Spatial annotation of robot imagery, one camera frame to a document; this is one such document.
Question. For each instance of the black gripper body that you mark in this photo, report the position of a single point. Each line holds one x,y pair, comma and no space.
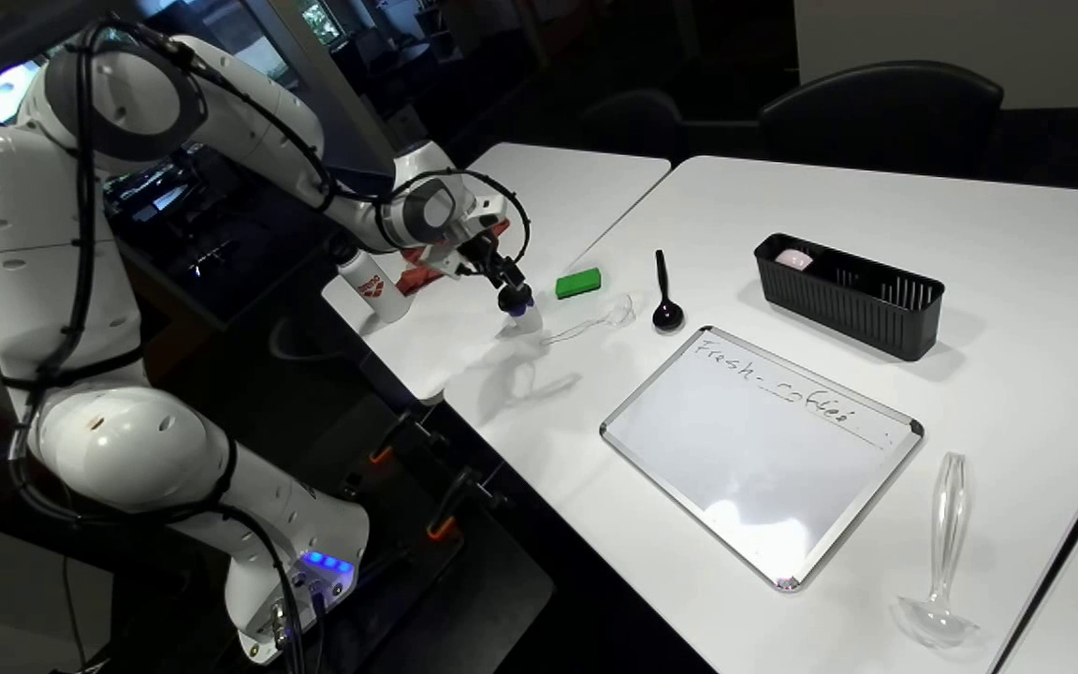
481,250

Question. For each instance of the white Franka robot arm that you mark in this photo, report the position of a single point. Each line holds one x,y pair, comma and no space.
17,211

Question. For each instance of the white cup red print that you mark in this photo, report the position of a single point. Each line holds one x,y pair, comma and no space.
373,280

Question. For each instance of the green eraser block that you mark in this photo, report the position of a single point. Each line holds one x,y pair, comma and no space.
579,281

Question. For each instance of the red object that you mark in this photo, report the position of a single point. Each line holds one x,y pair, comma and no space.
420,271

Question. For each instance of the clear plastic spoon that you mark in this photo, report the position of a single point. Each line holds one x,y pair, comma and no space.
588,320
945,550

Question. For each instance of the black plastic spoon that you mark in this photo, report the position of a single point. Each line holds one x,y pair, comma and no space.
668,309

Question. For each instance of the black office chair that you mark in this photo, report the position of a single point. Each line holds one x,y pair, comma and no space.
637,123
879,113

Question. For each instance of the orange black table clamp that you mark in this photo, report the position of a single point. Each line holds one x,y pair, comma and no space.
384,455
440,531

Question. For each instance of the pink white item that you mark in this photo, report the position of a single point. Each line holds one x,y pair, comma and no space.
793,261

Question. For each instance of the silver framed whiteboard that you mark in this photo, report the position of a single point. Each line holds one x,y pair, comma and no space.
764,455

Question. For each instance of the black plastic basket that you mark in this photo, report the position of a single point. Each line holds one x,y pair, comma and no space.
850,304

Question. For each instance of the lit computer monitor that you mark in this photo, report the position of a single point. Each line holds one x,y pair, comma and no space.
2,88

